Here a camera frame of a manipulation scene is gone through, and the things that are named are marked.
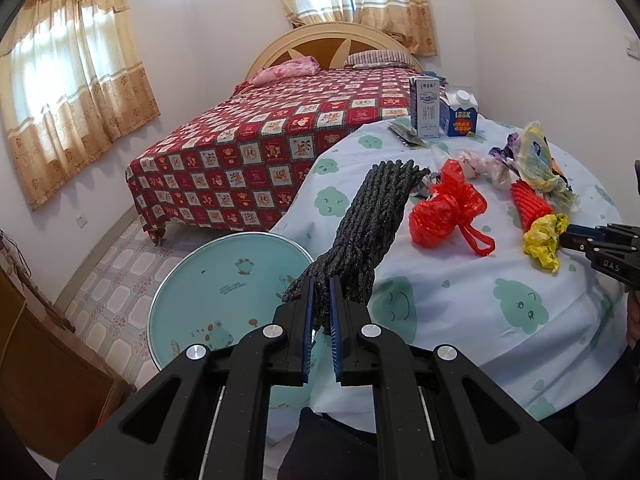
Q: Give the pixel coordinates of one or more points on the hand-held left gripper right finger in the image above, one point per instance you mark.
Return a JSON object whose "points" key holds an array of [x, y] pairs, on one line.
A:
{"points": [[336, 345]]}

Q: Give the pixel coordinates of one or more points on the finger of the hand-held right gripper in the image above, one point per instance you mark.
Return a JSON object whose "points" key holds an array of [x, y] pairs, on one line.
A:
{"points": [[587, 229], [575, 242]]}

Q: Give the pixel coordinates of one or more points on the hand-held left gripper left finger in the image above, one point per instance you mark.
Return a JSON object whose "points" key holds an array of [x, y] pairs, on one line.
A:
{"points": [[307, 340]]}

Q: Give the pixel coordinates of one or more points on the small yellow plastic bag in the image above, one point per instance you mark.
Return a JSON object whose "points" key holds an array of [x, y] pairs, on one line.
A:
{"points": [[542, 240]]}

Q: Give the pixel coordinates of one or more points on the red foam net sleeve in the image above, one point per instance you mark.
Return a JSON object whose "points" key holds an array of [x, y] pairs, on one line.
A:
{"points": [[530, 205]]}

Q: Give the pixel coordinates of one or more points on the round teal stool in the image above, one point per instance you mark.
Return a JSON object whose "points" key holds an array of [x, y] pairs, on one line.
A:
{"points": [[220, 285]]}

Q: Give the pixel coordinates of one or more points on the person's right forearm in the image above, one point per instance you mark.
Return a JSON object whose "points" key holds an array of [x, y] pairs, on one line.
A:
{"points": [[634, 315]]}

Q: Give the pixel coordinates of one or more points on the yellow-green plastic bag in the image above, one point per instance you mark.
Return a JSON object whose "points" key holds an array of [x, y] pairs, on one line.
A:
{"points": [[537, 160]]}

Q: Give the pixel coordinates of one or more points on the person's dark trousers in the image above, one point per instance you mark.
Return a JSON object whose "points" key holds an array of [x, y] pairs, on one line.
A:
{"points": [[325, 445]]}

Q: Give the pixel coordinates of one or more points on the purple foil wrapper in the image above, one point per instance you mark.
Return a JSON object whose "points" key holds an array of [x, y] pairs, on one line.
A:
{"points": [[507, 152]]}

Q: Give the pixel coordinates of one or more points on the clear white plastic bag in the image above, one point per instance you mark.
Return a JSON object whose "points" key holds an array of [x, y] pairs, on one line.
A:
{"points": [[482, 166]]}

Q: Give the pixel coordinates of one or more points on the red plastic bag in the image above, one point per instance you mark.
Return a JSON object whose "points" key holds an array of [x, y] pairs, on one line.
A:
{"points": [[440, 210]]}

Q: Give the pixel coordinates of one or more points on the short blue carton white cap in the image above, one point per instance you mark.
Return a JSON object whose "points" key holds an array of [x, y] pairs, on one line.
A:
{"points": [[460, 115]]}

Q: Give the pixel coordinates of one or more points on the grey milk carton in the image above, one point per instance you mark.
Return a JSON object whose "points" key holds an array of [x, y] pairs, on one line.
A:
{"points": [[425, 110]]}

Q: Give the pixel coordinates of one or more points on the bed with red quilt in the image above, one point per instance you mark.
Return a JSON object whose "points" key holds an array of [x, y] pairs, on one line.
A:
{"points": [[260, 145]]}

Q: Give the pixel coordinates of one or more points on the dark foil wrapper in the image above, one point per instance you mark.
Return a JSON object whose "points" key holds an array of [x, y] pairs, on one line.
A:
{"points": [[406, 134]]}

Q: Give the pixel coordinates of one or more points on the brown wooden cabinet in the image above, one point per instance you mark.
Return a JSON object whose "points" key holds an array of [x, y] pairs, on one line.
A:
{"points": [[45, 360]]}

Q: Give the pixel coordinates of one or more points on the striped pillow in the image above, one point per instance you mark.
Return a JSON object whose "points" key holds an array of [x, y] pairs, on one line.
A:
{"points": [[380, 58]]}

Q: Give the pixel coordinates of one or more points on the pink pillow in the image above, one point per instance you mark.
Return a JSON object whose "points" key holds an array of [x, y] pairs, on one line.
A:
{"points": [[285, 69]]}

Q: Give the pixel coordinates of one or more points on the short beige curtain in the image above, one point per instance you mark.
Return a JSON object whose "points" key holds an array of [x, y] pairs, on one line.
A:
{"points": [[390, 5]]}

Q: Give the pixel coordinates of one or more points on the beige wooden headboard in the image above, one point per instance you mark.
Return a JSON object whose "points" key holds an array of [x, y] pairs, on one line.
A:
{"points": [[300, 40]]}

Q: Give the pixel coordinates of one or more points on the large beige curtain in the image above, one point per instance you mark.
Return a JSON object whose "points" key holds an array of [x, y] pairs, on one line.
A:
{"points": [[75, 85]]}

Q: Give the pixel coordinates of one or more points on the white wall switch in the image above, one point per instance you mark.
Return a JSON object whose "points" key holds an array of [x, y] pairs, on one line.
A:
{"points": [[634, 47]]}

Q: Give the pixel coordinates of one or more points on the white wall outlet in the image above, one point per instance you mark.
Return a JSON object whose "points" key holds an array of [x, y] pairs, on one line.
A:
{"points": [[81, 220]]}

